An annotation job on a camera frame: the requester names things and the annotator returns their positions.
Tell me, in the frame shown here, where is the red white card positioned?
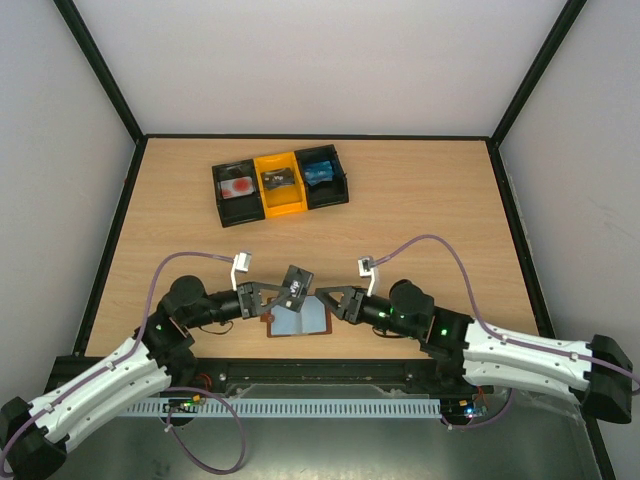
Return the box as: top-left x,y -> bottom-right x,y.
219,176 -> 255,200

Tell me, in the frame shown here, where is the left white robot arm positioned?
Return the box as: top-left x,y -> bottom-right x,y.
1,276 -> 289,479

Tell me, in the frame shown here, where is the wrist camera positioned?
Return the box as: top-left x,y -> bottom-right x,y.
230,251 -> 252,291
357,256 -> 380,297

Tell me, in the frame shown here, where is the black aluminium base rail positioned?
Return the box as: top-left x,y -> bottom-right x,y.
49,354 -> 581,396

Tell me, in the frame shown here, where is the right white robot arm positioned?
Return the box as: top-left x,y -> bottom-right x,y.
315,280 -> 633,424

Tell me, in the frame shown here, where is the black VIP logo card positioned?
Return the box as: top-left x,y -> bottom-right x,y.
261,167 -> 296,191

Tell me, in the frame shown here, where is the right black bin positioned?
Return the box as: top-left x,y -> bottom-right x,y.
294,144 -> 349,210

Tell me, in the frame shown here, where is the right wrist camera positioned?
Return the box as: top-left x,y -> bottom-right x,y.
357,256 -> 380,297

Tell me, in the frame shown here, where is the brown leather card holder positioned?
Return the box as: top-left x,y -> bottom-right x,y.
260,296 -> 332,338

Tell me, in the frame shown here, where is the blue card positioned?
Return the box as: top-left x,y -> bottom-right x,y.
303,161 -> 334,186

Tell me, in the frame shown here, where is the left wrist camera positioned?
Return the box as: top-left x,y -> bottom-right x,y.
230,251 -> 252,291

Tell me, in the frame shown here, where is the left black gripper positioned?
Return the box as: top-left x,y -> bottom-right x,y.
186,282 -> 291,329

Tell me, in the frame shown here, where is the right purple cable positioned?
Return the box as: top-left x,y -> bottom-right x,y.
372,234 -> 640,431

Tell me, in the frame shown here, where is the white slotted cable duct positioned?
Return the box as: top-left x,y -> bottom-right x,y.
121,398 -> 441,419

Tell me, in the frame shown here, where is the black bin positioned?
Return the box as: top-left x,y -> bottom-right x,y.
294,144 -> 349,210
211,159 -> 266,228

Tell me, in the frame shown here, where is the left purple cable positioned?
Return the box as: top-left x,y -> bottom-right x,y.
0,251 -> 247,474

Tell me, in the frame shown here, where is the yellow middle bin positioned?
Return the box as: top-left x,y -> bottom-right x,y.
253,152 -> 308,219

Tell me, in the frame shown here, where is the left black bin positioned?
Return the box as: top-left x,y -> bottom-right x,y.
211,159 -> 266,228

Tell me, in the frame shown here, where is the black enclosure frame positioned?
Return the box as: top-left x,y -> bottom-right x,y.
9,0 -> 616,480

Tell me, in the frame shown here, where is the purple cable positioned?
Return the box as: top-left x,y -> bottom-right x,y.
0,251 -> 247,474
372,234 -> 640,431

